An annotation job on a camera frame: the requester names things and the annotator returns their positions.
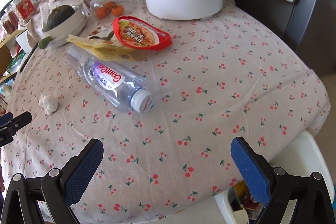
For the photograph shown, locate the yellowish paper wrapper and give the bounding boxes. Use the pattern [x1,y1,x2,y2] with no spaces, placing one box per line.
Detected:
[67,32,136,61]

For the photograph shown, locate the small orange right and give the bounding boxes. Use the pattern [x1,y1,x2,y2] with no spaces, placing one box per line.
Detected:
[111,5,124,17]

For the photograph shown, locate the cherry print tablecloth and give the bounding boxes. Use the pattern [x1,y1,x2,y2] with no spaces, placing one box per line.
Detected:
[1,0,330,223]

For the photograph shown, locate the white tissue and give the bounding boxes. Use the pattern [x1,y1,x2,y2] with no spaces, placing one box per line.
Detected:
[39,94,58,115]

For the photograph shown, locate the white stacked bowls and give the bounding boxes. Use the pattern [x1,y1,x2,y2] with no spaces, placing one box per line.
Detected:
[42,4,87,48]

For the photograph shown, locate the small orange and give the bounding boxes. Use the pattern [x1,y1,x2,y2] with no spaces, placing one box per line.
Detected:
[111,5,124,17]
[96,7,108,19]

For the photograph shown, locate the clear plastic water bottle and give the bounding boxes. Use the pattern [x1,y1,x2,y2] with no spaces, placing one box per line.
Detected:
[67,46,154,113]

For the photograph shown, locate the white trash bin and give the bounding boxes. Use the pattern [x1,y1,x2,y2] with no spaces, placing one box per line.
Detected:
[231,131,335,223]

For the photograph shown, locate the red labelled storage jar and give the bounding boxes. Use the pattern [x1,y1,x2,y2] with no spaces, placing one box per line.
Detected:
[13,0,36,24]

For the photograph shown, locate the small orange left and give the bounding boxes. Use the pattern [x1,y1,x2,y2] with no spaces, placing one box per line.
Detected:
[96,7,108,19]

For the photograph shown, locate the dark green pumpkin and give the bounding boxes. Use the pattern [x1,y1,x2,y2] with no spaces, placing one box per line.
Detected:
[47,5,75,30]

